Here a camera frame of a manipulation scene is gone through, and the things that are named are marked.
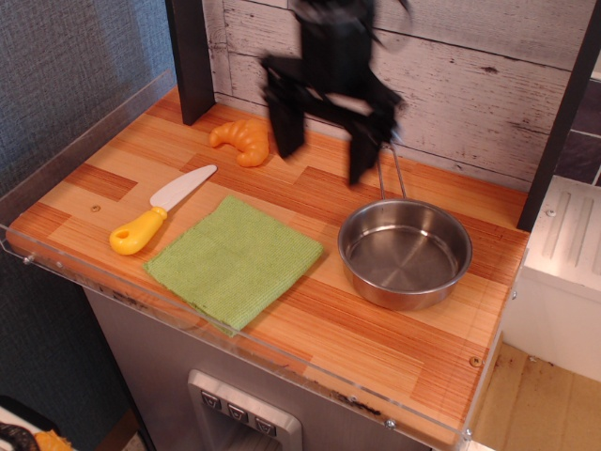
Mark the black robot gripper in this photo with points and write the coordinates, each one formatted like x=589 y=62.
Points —
x=331 y=79

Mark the silver steel pot with handle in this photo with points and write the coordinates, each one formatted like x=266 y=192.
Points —
x=403 y=254

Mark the green cloth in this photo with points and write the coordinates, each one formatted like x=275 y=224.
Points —
x=234 y=264

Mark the orange toy croissant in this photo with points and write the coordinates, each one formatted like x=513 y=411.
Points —
x=249 y=137

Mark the white toy cabinet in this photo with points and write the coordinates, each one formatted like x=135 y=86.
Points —
x=553 y=312

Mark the silver toy fridge dispenser panel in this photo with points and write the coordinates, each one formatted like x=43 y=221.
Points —
x=231 y=419

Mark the orange object at corner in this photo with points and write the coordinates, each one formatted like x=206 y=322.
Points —
x=50 y=441

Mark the dark left shelf post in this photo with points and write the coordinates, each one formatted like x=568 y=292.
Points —
x=190 y=50

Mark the dark shelf post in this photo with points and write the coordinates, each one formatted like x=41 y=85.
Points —
x=571 y=99
x=190 y=50

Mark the yellow handled toy knife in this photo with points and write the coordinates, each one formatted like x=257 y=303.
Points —
x=131 y=238

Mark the dark right shelf post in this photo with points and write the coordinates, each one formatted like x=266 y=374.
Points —
x=571 y=99

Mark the clear acrylic guard rail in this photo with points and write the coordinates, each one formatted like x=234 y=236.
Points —
x=357 y=376

